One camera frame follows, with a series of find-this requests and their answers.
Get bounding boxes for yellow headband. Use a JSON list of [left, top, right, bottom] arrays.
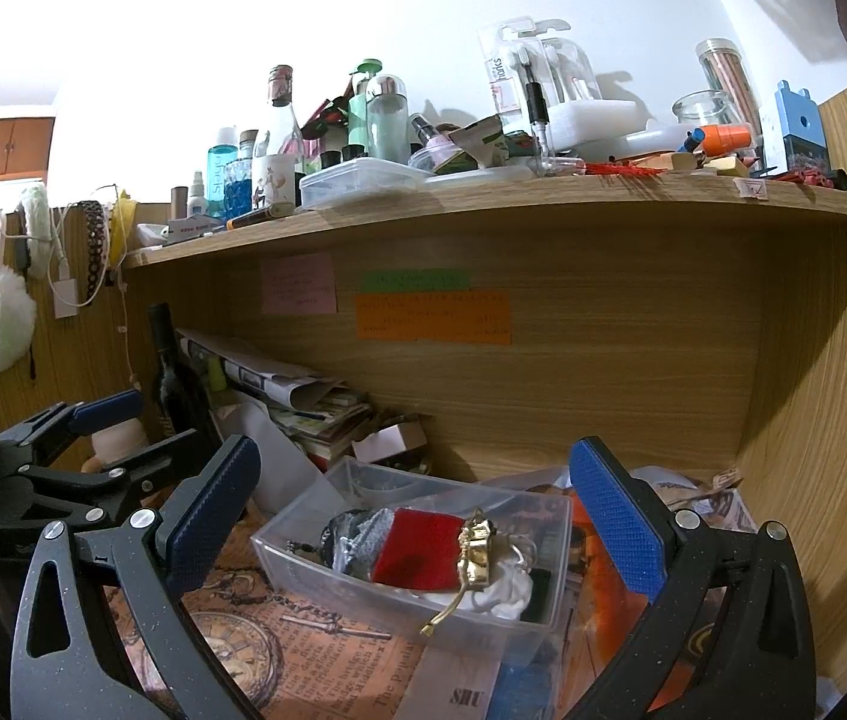
[[109, 193, 141, 272]]

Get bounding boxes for dark wine bottle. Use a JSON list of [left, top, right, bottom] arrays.
[[147, 302, 223, 452]]

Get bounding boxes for white paper sheet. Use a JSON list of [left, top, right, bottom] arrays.
[[220, 390, 328, 512]]

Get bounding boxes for brown marker pen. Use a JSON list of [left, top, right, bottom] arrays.
[[226, 204, 297, 233]]

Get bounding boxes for green foil pouch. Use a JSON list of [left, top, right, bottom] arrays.
[[447, 114, 507, 167]]

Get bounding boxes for mint green pump bottle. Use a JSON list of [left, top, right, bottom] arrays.
[[348, 58, 387, 160]]

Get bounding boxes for black lace headband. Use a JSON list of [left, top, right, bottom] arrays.
[[78, 200, 111, 302]]

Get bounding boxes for clear lidded plastic container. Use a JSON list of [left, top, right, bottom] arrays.
[[298, 157, 436, 212]]

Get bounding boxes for clear cylinder of pencils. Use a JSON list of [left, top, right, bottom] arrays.
[[695, 39, 762, 145]]

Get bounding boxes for wooden desk shelf unit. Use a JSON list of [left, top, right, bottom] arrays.
[[0, 75, 847, 720]]

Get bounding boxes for stack of magazines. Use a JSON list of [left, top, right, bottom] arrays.
[[273, 382, 381, 467]]

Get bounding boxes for small white paper box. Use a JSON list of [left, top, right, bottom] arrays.
[[352, 420, 433, 467]]

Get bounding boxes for blue box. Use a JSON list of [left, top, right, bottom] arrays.
[[774, 81, 834, 170]]

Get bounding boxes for clear glass foil-top bottle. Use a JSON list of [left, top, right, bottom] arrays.
[[262, 65, 305, 166]]

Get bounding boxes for rolled newspaper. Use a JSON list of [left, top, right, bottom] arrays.
[[177, 328, 336, 407]]

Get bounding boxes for glass bottle with silver cap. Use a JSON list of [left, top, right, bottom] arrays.
[[365, 75, 411, 164]]

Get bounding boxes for blue liquid bottle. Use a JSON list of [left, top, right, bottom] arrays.
[[205, 127, 241, 221]]

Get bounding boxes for orange capped bottle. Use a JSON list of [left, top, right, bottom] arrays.
[[682, 124, 755, 160]]

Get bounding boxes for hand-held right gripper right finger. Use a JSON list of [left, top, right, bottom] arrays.
[[565, 436, 818, 720]]

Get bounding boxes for hanging beaded cord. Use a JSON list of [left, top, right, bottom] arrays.
[[115, 285, 143, 392]]

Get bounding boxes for white printed carton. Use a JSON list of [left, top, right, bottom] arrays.
[[166, 216, 226, 245]]

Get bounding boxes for clear toothbrush package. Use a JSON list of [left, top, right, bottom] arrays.
[[477, 17, 604, 158]]

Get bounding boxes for white soft cloth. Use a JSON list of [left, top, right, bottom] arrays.
[[460, 559, 535, 622]]

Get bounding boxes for gold metal ornament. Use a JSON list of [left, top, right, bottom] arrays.
[[420, 510, 538, 636]]

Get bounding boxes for clear vial with black cap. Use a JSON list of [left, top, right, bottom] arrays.
[[524, 80, 556, 175]]

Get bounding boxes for pink sticky note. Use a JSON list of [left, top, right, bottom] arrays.
[[261, 253, 338, 315]]

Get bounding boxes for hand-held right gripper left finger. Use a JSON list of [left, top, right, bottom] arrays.
[[10, 435, 263, 720]]

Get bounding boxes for red velvet pouch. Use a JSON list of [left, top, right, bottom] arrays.
[[372, 508, 465, 590]]

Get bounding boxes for orange cloth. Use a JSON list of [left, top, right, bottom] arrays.
[[569, 499, 704, 692]]

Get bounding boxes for clear plastic storage box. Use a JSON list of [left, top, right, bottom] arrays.
[[250, 456, 573, 662]]

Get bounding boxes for white foam block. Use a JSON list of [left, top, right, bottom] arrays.
[[547, 99, 639, 155]]

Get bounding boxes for white fluffy pompom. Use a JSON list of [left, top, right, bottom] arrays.
[[0, 266, 38, 375]]

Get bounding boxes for glass jar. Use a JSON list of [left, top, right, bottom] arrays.
[[672, 90, 740, 130]]

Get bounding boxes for white cartoon print mug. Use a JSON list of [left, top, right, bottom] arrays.
[[252, 154, 299, 212]]

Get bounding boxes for red tassel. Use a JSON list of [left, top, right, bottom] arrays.
[[584, 157, 662, 178]]

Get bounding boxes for orange sticky note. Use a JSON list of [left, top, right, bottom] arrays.
[[353, 289, 512, 347]]

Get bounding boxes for green sticky note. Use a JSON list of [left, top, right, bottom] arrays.
[[360, 268, 471, 293]]

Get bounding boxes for white charger plug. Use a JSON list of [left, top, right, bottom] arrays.
[[52, 277, 81, 320]]

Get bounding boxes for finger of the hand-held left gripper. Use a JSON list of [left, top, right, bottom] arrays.
[[18, 439, 233, 522], [0, 390, 143, 466]]

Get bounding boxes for glass bottle with blue beads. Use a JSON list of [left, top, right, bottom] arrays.
[[232, 130, 264, 215]]

